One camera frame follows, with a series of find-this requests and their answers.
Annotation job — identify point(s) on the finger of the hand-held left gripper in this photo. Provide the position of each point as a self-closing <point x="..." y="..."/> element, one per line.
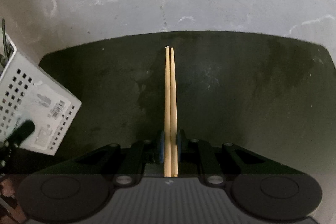
<point x="21" y="133"/>

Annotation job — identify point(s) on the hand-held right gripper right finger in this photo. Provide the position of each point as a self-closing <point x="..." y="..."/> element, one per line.
<point x="180" y="145"/>

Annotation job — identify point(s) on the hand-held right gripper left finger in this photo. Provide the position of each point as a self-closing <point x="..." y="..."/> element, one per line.
<point x="161" y="146"/>

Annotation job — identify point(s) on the white perforated utensil holder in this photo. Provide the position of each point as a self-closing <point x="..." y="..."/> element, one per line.
<point x="39" y="98"/>

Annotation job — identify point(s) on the plain wooden chopstick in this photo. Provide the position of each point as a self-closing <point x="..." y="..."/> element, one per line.
<point x="173" y="95"/>
<point x="167" y="95"/>

